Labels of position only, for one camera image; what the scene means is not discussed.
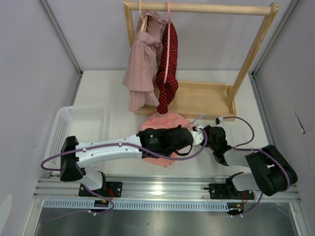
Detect salmon pink skirt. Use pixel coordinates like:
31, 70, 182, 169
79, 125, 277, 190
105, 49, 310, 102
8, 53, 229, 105
141, 112, 192, 168

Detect blue wire hanger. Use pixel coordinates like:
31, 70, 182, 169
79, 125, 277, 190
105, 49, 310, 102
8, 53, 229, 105
185, 115, 206, 130

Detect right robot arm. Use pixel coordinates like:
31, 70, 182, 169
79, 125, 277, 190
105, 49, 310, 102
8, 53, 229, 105
204, 125, 298, 199

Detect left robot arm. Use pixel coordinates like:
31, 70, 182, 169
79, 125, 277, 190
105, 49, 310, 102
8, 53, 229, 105
60, 125, 203, 197

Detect beige wooden hanger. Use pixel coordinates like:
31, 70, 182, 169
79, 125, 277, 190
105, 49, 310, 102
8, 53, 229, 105
138, 0, 148, 32

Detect pink plastic hanger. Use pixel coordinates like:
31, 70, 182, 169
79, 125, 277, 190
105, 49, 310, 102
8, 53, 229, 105
163, 0, 171, 84

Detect wooden clothes rack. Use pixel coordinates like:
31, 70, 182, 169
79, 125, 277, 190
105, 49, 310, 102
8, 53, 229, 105
123, 0, 279, 119

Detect red polka dot garment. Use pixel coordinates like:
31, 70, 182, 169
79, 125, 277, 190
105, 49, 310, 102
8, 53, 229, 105
156, 23, 179, 114

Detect dusty pink hanging garment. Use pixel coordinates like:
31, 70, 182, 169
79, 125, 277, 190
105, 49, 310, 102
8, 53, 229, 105
122, 11, 166, 112

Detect white plastic basket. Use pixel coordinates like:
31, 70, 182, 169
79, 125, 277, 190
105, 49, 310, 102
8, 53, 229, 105
44, 106, 110, 159

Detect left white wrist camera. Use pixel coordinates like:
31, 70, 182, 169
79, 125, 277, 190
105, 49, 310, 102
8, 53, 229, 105
190, 125, 206, 146

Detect aluminium mounting rail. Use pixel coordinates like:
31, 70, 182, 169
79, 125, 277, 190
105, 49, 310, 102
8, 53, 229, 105
33, 176, 300, 212

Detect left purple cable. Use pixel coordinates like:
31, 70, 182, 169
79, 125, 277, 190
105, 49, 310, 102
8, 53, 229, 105
40, 126, 209, 219

